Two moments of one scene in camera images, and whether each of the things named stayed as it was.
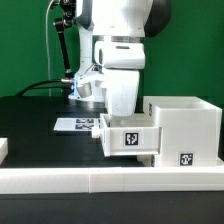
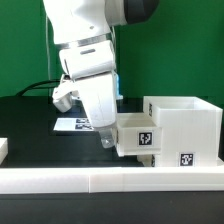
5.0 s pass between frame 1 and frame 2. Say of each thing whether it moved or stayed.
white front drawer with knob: stayed
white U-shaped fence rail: stayed
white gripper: moved
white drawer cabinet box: stayed
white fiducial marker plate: stayed
